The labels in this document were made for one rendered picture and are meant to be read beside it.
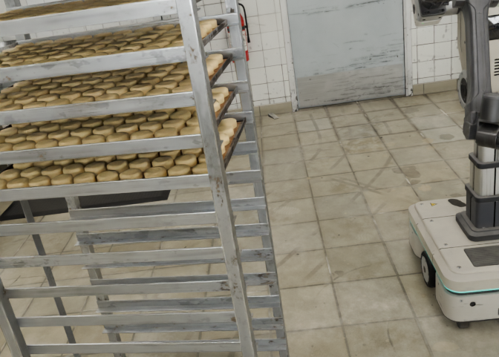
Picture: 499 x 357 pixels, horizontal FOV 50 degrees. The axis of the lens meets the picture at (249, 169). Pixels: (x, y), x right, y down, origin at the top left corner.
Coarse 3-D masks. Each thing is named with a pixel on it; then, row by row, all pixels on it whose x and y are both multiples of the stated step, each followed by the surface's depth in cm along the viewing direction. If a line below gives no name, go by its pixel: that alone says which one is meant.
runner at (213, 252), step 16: (32, 256) 129; (48, 256) 128; (64, 256) 127; (80, 256) 127; (96, 256) 126; (112, 256) 125; (128, 256) 125; (144, 256) 124; (160, 256) 123; (176, 256) 123; (192, 256) 122; (208, 256) 122; (240, 256) 120
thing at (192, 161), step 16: (224, 128) 141; (224, 144) 134; (64, 160) 136; (80, 160) 134; (96, 160) 134; (112, 160) 134; (128, 160) 132; (144, 160) 127; (160, 160) 126; (176, 160) 124; (192, 160) 124; (0, 176) 132; (16, 176) 133; (32, 176) 131; (48, 176) 128; (64, 176) 125; (80, 176) 124; (96, 176) 128; (112, 176) 121; (128, 176) 120; (144, 176) 124; (160, 176) 119
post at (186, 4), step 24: (192, 0) 97; (192, 24) 98; (192, 48) 99; (192, 72) 101; (216, 144) 107; (216, 168) 109; (216, 192) 111; (216, 216) 114; (240, 264) 120; (240, 288) 120; (240, 312) 123; (240, 336) 126
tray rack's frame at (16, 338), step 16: (16, 0) 148; (0, 128) 140; (80, 208) 174; (48, 272) 157; (96, 272) 182; (0, 288) 132; (0, 304) 132; (0, 320) 134; (16, 320) 137; (16, 336) 137; (112, 336) 192; (16, 352) 138
